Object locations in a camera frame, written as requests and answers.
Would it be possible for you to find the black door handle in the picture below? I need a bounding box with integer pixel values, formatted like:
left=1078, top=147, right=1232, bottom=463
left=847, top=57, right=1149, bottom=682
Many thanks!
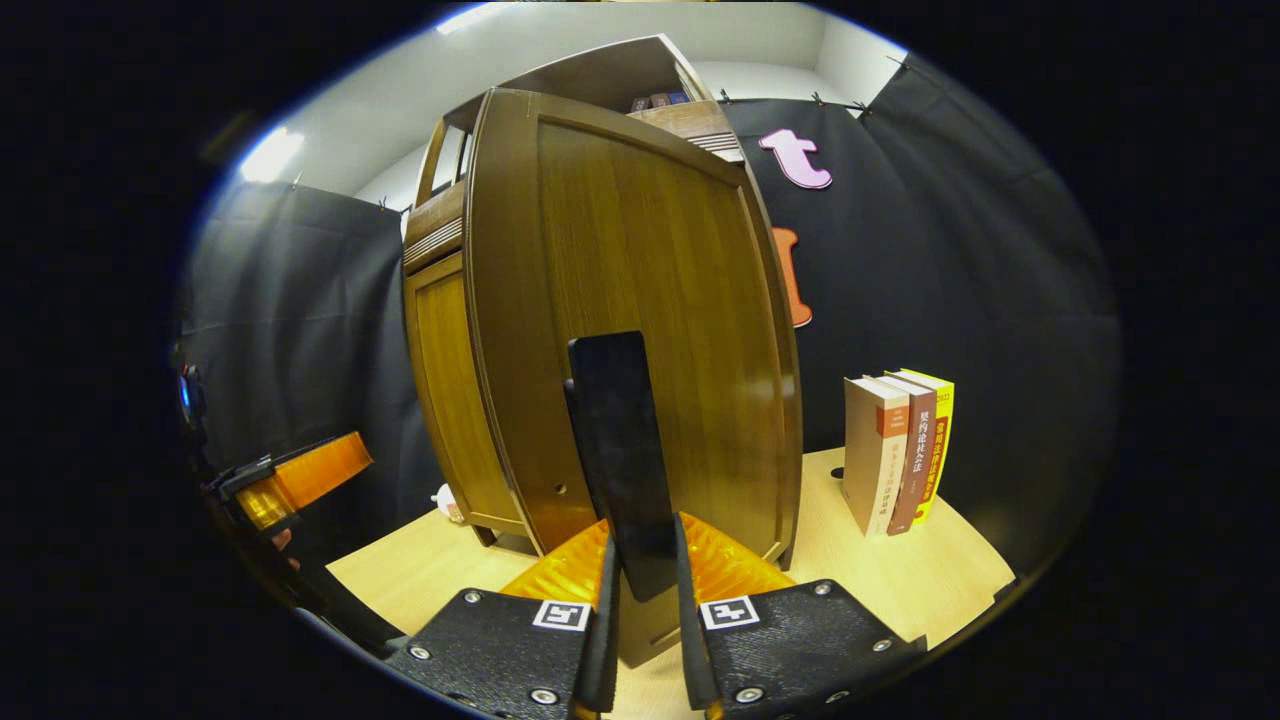
left=563, top=330, right=683, bottom=604

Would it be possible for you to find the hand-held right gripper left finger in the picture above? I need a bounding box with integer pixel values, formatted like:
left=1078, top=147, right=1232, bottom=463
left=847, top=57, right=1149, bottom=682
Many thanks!
left=383, top=518, right=623, bottom=720

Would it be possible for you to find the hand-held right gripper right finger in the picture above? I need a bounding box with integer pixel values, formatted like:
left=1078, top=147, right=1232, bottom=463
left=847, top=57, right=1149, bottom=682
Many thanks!
left=672, top=512, right=928, bottom=720

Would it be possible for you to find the beige book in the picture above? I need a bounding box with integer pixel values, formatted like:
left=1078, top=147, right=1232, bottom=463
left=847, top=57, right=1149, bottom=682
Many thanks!
left=842, top=375, right=911, bottom=538

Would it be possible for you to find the red-brown spine book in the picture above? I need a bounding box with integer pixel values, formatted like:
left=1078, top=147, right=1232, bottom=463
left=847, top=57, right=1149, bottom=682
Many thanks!
left=880, top=372, right=938, bottom=536

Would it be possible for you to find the wooden shoe cabinet door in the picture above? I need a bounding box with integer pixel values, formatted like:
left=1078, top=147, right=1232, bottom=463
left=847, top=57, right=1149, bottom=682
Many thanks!
left=463, top=87, right=804, bottom=669
left=405, top=252, right=526, bottom=536

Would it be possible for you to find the yellow book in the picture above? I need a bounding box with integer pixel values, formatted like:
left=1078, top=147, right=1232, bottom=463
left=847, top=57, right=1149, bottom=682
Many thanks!
left=900, top=368, right=955, bottom=528

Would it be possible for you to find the black backdrop cloth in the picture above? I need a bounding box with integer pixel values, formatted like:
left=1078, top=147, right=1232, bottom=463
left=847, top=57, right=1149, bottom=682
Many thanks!
left=172, top=50, right=1123, bottom=581

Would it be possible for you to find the wooden double-door shoe cabinet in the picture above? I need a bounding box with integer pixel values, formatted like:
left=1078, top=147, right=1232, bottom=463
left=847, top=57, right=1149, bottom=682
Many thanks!
left=402, top=33, right=746, bottom=549

